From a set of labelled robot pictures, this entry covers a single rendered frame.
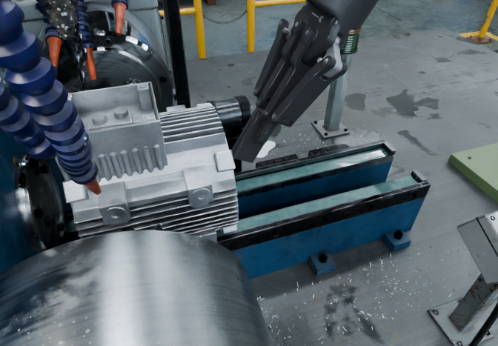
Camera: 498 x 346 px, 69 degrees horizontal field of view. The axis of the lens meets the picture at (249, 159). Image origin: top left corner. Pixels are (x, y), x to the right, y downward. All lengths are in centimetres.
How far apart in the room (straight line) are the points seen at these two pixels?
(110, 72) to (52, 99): 46
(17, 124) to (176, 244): 14
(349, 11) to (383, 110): 79
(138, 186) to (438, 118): 92
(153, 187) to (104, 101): 14
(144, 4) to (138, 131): 48
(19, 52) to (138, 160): 28
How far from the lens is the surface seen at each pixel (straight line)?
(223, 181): 47
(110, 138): 43
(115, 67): 67
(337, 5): 39
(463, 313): 68
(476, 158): 102
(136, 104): 52
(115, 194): 45
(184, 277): 27
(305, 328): 64
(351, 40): 89
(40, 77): 21
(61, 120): 23
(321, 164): 72
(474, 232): 48
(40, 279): 28
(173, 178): 46
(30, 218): 49
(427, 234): 81
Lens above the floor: 137
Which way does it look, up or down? 40 degrees down
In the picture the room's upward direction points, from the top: straight up
